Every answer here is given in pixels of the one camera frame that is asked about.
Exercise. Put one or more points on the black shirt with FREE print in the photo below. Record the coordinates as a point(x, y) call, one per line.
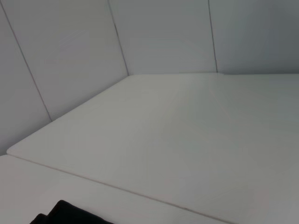
point(67, 213)

